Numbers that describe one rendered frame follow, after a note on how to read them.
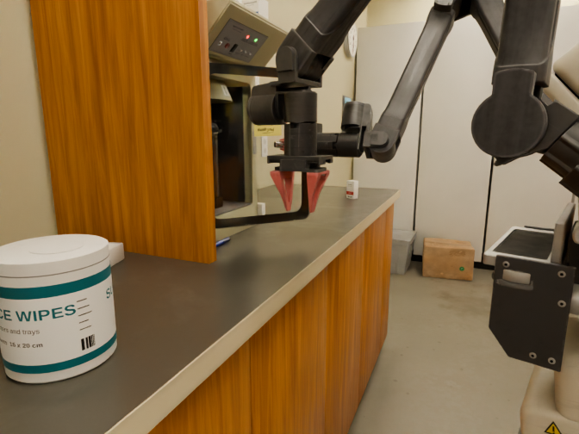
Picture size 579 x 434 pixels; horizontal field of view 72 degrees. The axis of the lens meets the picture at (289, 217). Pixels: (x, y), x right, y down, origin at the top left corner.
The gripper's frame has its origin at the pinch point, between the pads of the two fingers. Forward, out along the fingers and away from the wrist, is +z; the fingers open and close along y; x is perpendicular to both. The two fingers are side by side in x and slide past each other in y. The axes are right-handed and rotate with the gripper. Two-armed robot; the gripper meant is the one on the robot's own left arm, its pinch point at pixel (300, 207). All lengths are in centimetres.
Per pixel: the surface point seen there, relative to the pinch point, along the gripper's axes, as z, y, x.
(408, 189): 39, 19, -325
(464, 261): 92, -34, -290
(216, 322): 15.8, 6.9, 17.3
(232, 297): 15.8, 9.8, 8.0
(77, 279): 3.7, 13.7, 35.0
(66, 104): -20, 64, -6
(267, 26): -40, 22, -33
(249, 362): 27.6, 6.4, 8.3
